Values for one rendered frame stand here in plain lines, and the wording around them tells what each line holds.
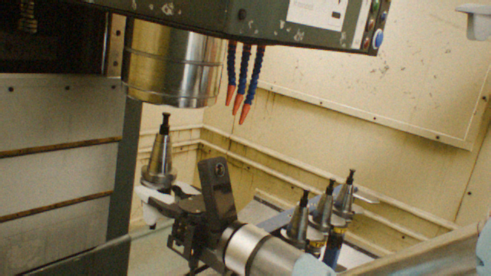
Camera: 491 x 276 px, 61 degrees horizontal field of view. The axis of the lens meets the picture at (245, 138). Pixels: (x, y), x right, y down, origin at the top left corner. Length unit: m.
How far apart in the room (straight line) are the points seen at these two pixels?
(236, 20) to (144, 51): 0.20
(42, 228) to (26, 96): 0.36
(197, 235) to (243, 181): 1.27
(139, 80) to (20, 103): 0.47
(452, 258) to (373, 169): 1.04
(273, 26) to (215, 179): 0.25
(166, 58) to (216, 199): 0.22
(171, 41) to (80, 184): 0.69
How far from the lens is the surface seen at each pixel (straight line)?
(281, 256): 0.59
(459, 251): 0.59
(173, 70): 0.61
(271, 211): 1.85
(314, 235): 0.92
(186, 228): 0.67
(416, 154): 1.55
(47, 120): 1.09
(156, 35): 0.62
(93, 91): 1.13
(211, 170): 0.64
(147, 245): 1.97
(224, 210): 0.65
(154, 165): 0.72
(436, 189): 1.56
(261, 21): 0.50
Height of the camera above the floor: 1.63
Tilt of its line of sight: 16 degrees down
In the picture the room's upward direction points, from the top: 11 degrees clockwise
